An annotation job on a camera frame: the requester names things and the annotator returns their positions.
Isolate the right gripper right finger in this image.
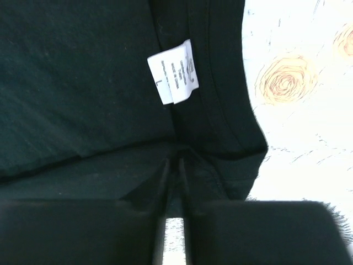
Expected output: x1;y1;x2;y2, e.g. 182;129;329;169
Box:
179;160;352;264

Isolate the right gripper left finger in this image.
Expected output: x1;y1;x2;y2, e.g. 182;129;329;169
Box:
1;160;170;264

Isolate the black t shirt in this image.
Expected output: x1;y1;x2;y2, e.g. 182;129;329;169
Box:
1;1;267;200

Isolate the floral table cloth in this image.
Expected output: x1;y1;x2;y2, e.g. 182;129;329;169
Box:
156;1;352;259

